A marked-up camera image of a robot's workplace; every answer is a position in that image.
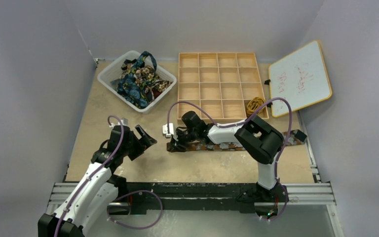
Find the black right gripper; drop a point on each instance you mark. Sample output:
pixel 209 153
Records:
pixel 179 135

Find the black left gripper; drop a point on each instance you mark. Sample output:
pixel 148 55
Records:
pixel 146 142

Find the white plastic basket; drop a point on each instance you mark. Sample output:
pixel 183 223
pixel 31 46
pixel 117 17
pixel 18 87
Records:
pixel 113 71

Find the wooden compartment tray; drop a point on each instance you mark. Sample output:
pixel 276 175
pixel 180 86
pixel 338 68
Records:
pixel 218 85

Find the whiteboard with wooden frame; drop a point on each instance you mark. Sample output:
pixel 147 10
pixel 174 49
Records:
pixel 301 77

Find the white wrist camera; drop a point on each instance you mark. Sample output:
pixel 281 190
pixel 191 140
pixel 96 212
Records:
pixel 123 122
pixel 168 130

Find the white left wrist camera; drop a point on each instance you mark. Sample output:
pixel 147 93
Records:
pixel 123 122

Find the blue floral tie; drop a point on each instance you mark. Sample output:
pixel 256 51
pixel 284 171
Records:
pixel 136 99

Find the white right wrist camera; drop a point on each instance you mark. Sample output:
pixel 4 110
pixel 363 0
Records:
pixel 168 130

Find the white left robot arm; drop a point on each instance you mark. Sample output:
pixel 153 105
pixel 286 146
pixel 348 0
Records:
pixel 98 187

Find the brown floral tie pile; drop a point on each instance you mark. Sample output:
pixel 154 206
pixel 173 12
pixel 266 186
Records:
pixel 146 79

